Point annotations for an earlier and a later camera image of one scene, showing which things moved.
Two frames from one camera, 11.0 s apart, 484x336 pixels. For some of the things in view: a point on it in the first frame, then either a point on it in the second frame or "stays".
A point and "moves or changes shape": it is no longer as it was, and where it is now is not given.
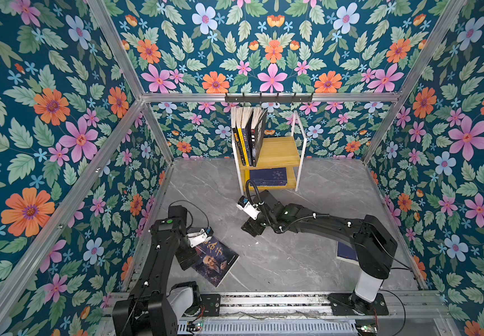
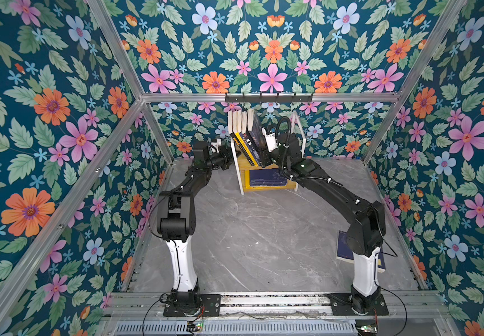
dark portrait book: x=215 y=260 to x=255 y=130
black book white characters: x=258 y=119 to x=247 y=136
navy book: x=269 y=176 stays
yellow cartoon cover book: x=239 y=120 moves or changes shape
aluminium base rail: x=403 y=307 stays
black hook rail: x=268 y=99 stays
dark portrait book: x=246 y=118 to x=255 y=136
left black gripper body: x=185 y=253 to x=219 y=159
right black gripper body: x=261 y=222 to x=282 y=164
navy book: x=345 y=251 stays
